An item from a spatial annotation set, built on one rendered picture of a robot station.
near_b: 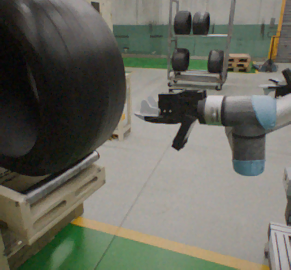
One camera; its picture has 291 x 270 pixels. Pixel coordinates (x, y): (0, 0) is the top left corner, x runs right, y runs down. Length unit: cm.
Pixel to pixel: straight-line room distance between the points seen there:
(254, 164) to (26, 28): 62
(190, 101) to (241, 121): 13
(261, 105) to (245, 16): 1118
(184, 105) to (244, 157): 19
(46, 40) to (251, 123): 51
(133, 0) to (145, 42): 183
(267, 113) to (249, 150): 10
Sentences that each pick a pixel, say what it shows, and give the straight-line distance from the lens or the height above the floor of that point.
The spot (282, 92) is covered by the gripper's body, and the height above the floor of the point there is 103.
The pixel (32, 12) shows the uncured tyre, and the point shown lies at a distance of 73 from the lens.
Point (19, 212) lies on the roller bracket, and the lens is 79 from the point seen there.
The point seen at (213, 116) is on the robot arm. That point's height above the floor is 117.
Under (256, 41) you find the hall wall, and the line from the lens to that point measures 1172.
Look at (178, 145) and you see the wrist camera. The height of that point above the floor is 107.
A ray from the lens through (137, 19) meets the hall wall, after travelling 1258.
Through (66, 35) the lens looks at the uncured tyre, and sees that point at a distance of 70.
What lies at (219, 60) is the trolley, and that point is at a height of 68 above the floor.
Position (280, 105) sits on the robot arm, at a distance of 78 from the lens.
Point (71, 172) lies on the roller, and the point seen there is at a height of 91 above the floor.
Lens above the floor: 137
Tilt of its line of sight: 20 degrees down
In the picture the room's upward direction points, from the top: straight up
